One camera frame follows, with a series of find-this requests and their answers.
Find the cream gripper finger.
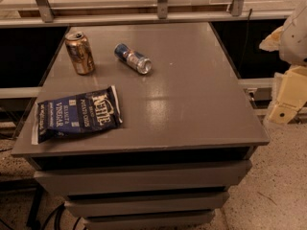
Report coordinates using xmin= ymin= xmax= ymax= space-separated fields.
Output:
xmin=269 ymin=66 xmax=307 ymax=124
xmin=259 ymin=26 xmax=283 ymax=52

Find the blue silver redbull can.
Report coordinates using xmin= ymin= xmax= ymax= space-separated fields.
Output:
xmin=114 ymin=43 xmax=153 ymax=75

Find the gold soda can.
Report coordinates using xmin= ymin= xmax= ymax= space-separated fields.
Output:
xmin=65 ymin=32 xmax=95 ymax=75

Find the grey drawer cabinet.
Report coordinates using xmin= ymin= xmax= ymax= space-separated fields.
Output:
xmin=12 ymin=23 xmax=269 ymax=230

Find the blue kettle chips bag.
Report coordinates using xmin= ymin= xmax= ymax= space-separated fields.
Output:
xmin=32 ymin=85 xmax=122 ymax=145

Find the metal railing frame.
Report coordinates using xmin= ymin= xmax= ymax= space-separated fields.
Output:
xmin=0 ymin=0 xmax=303 ymax=28

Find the black cable on floor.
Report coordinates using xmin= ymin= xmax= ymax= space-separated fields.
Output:
xmin=41 ymin=203 xmax=81 ymax=230

